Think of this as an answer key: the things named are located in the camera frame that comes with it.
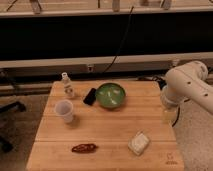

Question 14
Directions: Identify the dark red chili pepper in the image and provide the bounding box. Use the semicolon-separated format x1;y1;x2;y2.
71;143;98;153

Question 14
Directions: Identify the wall power outlet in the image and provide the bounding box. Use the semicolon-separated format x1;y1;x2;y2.
87;64;94;72

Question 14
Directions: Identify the black hanging cable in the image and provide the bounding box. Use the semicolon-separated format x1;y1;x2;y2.
101;4;135;74

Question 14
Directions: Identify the black rectangular object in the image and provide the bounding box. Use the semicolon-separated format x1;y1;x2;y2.
83;88;96;105

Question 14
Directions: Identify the translucent plastic cup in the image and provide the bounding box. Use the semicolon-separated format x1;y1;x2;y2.
54;100;74;123

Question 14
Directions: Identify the white packaged sponge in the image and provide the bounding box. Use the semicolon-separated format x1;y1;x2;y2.
128;132;150;156

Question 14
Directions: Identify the clear plastic bottle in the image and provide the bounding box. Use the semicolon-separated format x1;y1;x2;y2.
61;72;75;98

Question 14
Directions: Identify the green ceramic bowl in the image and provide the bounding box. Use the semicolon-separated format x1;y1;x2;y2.
95;83;126;109

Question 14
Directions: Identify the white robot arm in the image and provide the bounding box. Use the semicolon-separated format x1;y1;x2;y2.
160;61;213;126

